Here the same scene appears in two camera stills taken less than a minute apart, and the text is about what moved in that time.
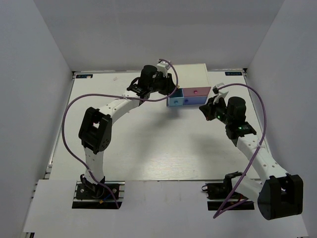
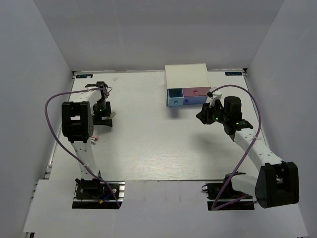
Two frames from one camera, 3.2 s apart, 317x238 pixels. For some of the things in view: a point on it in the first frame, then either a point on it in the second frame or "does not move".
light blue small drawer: [177, 98] does not move
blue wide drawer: [194, 100] does not move
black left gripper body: [162, 84] -> [101, 108]
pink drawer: [196, 91] does not move
